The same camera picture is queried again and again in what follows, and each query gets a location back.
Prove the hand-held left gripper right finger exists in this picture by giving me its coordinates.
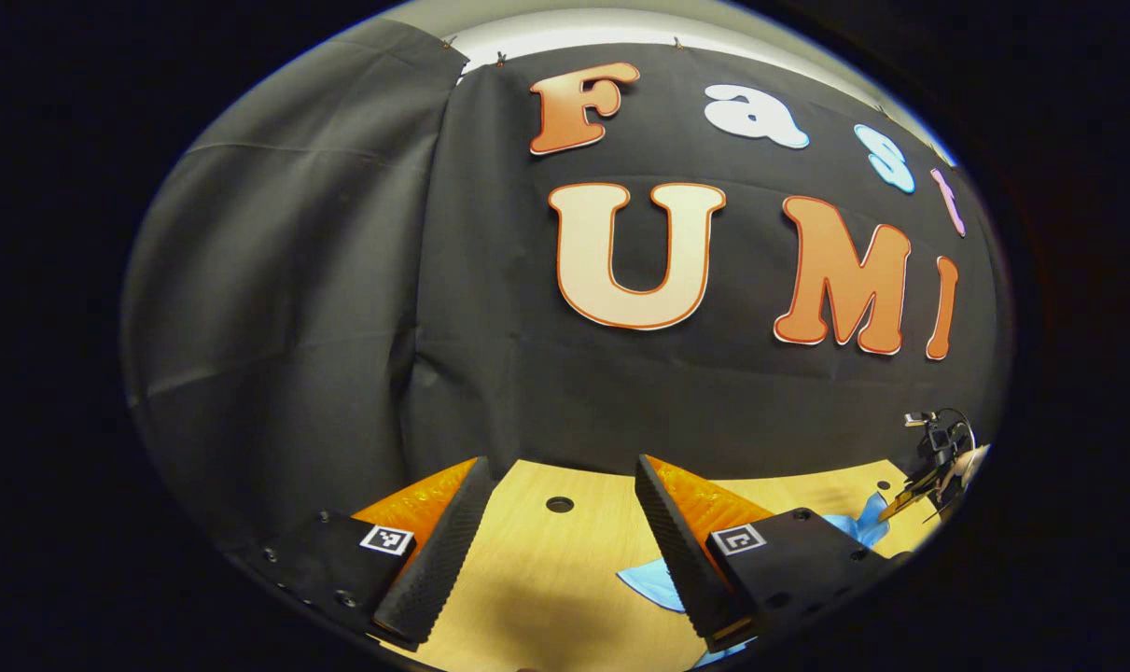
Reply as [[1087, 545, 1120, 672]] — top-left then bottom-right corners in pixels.
[[635, 455, 904, 654]]

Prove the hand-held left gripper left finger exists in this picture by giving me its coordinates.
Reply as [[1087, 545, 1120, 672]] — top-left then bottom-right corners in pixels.
[[231, 455, 494, 652]]

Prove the light blue T-shirt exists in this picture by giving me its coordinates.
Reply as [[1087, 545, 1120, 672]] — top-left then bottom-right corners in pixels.
[[618, 492, 894, 669]]

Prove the black backdrop cloth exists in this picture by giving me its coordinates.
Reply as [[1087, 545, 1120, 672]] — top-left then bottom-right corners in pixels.
[[121, 19, 1011, 552]]

